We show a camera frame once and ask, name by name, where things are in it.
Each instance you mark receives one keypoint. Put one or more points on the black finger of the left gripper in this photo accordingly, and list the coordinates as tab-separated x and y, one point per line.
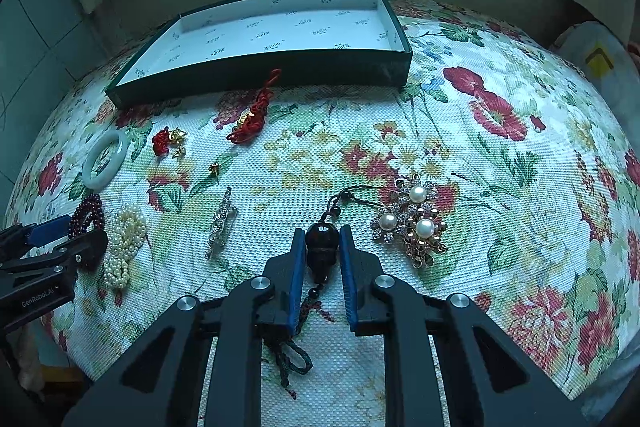
84	252

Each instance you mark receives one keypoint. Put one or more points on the silver rhinestone brooch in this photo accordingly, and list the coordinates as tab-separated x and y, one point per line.
221	226

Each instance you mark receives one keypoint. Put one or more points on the floral bed cover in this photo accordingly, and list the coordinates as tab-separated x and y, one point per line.
535	180

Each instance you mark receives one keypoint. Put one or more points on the white pillow yellow pattern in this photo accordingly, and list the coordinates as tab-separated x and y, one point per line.
605	62

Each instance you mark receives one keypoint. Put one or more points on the pearl flower brooch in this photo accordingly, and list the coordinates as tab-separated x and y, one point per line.
410	220

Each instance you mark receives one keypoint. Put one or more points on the red knotted cord charm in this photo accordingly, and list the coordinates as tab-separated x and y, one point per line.
252	121

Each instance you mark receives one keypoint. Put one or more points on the red rose gold brooch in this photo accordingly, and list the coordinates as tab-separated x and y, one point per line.
169	142

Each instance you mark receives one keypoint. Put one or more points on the dark green jewelry tray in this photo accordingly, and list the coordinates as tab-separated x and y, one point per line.
235	44

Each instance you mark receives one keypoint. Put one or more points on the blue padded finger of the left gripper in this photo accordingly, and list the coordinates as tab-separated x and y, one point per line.
42	234

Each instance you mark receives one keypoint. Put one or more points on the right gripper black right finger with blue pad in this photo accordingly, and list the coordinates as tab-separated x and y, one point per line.
446	361

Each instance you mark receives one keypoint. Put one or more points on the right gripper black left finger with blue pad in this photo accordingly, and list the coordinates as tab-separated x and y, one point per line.
200	362

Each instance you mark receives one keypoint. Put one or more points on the small gold star earring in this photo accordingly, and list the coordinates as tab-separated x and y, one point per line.
214	170

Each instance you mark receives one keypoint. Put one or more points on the black bead tassel pendant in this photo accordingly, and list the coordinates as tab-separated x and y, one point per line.
321	246

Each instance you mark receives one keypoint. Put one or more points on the white jade bangle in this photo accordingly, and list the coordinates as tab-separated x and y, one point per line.
118	141

